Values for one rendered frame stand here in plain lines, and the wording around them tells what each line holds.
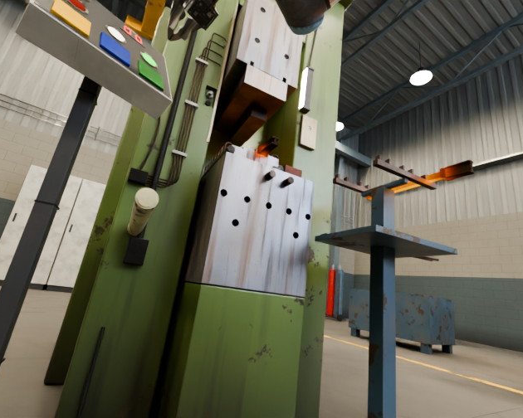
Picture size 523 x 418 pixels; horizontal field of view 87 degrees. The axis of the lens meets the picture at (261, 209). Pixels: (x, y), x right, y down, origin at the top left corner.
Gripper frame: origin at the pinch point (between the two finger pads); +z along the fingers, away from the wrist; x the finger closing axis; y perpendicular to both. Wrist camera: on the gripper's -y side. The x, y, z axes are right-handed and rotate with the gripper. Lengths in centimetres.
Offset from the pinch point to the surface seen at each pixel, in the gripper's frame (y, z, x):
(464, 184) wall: -227, -178, 834
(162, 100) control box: 12.2, 12.7, 4.7
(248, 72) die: -21.0, -4.7, 36.6
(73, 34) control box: 12.2, 11.5, -18.7
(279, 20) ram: -50, -26, 46
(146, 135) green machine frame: -3.2, 35.2, 14.8
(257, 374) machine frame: 81, 39, 50
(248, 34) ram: -38, -13, 34
